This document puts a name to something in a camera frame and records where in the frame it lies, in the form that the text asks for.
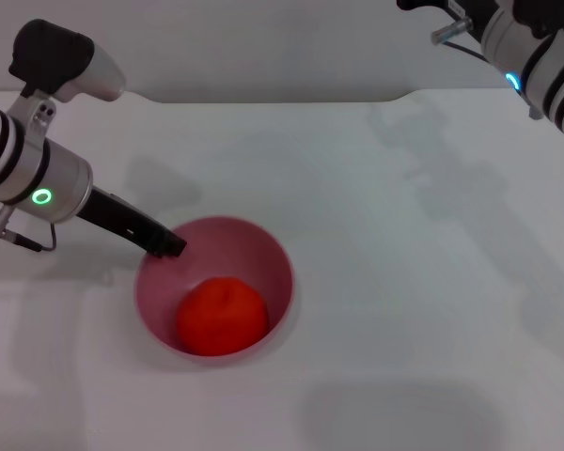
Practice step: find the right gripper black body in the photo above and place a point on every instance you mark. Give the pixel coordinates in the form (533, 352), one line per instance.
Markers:
(451, 7)

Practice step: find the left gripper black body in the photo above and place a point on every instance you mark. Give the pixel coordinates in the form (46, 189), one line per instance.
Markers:
(117, 221)

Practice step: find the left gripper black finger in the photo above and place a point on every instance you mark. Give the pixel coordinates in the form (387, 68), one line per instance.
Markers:
(167, 245)

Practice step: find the orange toy fruit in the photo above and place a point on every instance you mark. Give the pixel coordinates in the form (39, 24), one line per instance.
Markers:
(221, 317)

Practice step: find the pink plastic bowl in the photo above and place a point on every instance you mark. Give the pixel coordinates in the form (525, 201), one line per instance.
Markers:
(263, 263)

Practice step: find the left wrist camera housing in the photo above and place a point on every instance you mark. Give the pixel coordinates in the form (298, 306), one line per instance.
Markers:
(61, 56)

